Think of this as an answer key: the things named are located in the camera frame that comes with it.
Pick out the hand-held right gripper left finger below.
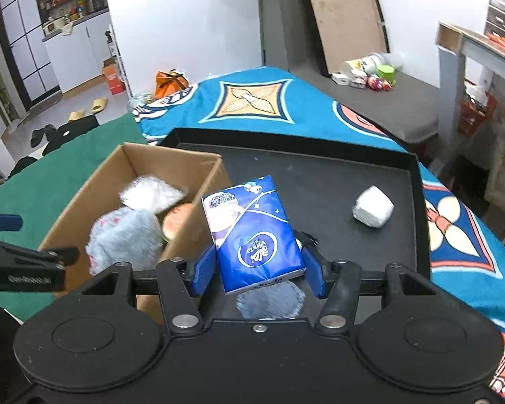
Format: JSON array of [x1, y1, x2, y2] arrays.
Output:
[[67, 243, 218, 334]]

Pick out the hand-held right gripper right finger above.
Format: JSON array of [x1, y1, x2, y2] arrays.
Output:
[[302, 244, 444, 334]]

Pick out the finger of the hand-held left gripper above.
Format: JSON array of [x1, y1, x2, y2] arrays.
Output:
[[0, 239, 81, 268], [0, 212, 24, 232]]

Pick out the burger plush toy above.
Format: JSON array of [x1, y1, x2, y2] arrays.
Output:
[[162, 203, 205, 245]]

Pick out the blue-grey cloth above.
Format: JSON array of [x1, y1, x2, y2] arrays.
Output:
[[236, 280, 306, 319]]

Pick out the grey pink plush toy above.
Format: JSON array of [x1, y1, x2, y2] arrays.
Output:
[[85, 208, 165, 276]]

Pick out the blue tissue pack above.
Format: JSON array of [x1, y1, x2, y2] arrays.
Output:
[[201, 175, 307, 294]]

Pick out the white cloth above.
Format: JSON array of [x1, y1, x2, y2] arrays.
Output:
[[352, 185, 395, 229]]

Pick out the clear bag white filling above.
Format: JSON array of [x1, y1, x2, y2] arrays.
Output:
[[120, 175, 188, 213]]

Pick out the black shallow tray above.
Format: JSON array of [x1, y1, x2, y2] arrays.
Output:
[[158, 127, 432, 306]]

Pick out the brown cardboard box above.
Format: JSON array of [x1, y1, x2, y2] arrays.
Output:
[[38, 142, 232, 314]]

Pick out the green blanket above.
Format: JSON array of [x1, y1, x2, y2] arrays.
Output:
[[0, 111, 152, 323]]

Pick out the black cube stool white dots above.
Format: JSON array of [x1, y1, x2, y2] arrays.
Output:
[[46, 114, 99, 154]]

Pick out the clear bag green contents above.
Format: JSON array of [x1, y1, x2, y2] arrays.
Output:
[[128, 93, 153, 111]]

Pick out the black-framed sliding door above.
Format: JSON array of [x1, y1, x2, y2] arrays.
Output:
[[0, 0, 62, 110]]

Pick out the orange cardboard box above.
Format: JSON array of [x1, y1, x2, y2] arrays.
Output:
[[102, 57, 126, 95]]

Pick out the white kitchen cabinet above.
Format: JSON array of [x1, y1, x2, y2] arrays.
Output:
[[42, 8, 116, 93]]

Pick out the orange gift bag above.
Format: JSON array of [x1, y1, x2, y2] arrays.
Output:
[[154, 69, 190, 99]]

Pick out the grey folding cushion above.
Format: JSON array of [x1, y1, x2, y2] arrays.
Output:
[[257, 0, 440, 144]]

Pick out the white narrow rack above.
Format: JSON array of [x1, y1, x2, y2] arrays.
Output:
[[105, 23, 129, 93]]

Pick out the orange basket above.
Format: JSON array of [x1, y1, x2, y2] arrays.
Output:
[[459, 90, 497, 137]]

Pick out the black-framed box lid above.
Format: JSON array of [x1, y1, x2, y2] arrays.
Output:
[[292, 0, 390, 74]]

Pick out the grey desk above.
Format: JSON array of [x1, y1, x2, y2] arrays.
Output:
[[435, 21, 505, 177]]

